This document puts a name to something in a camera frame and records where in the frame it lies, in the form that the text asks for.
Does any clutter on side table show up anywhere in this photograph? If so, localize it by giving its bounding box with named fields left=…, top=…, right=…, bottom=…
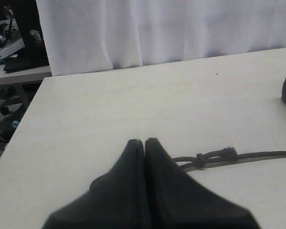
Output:
left=0, top=0, right=49, bottom=73

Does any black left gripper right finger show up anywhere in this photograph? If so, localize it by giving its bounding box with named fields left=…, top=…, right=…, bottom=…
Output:
left=144, top=138, right=260, bottom=229

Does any black cord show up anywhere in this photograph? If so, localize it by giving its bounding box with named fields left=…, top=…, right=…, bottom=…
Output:
left=171, top=147, right=286, bottom=173

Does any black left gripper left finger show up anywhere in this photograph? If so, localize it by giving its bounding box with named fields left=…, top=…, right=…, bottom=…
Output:
left=43, top=139, right=150, bottom=229

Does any grey side table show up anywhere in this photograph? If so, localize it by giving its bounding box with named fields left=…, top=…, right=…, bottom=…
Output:
left=0, top=65, right=52, bottom=111

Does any white backdrop curtain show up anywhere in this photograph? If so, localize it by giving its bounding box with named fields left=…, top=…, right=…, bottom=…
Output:
left=37, top=0, right=286, bottom=76

